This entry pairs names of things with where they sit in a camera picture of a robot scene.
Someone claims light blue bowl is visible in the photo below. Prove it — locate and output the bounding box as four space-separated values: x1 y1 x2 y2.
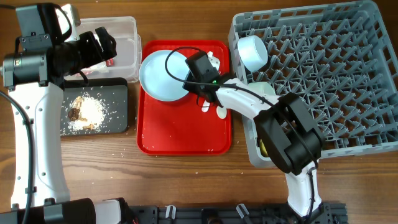
238 35 268 72

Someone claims light blue plate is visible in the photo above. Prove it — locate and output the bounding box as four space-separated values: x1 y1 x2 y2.
139 50 190 101

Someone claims pink plastic fork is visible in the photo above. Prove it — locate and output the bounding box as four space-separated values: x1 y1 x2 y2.
201 100 211 113

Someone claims grey dishwasher rack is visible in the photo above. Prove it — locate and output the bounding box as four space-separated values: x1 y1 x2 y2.
228 1 397 158

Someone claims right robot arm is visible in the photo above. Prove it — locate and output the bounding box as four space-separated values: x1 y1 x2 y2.
183 51 324 222

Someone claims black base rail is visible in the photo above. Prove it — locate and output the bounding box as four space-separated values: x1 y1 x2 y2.
124 203 348 224

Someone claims red snack wrapper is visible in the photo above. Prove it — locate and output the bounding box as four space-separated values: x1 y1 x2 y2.
83 58 115 75

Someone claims clear plastic bin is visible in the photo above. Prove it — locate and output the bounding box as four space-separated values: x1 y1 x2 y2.
76 16 142 82

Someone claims green bowl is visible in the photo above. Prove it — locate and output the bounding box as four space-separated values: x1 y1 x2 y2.
248 82 276 95

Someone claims food scraps and rice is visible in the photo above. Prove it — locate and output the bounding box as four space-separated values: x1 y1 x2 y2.
60 91 122 135

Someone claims black plastic tray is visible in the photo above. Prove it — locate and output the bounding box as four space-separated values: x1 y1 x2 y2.
60 78 128 136

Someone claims red serving tray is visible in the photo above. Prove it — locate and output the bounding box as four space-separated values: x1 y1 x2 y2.
136 39 233 156

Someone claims yellow plastic cup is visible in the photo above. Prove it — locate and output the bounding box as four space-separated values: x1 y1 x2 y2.
258 139 269 157

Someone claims white plastic spoon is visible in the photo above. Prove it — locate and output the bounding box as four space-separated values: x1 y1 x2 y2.
216 106 228 119

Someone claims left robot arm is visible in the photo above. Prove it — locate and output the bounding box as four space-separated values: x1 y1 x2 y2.
1 2 129 223

